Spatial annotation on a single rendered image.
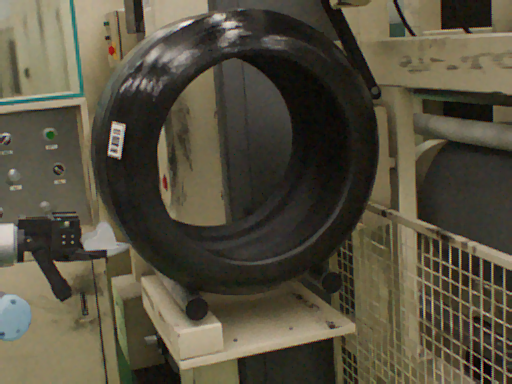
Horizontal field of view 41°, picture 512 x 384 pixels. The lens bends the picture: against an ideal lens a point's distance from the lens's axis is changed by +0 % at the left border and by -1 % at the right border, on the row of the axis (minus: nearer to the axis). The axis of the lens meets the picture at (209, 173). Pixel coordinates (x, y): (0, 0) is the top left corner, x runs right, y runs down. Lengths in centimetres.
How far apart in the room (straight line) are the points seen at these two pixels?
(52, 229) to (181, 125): 47
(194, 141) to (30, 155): 53
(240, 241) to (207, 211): 13
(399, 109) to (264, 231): 47
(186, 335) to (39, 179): 80
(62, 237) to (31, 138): 68
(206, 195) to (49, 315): 62
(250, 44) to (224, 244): 51
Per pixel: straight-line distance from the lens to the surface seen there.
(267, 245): 157
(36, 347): 205
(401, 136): 179
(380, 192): 177
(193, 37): 124
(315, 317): 150
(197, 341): 134
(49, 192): 198
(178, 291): 138
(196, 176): 164
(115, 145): 122
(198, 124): 163
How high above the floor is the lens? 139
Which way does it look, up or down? 11 degrees down
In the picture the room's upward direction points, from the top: 5 degrees counter-clockwise
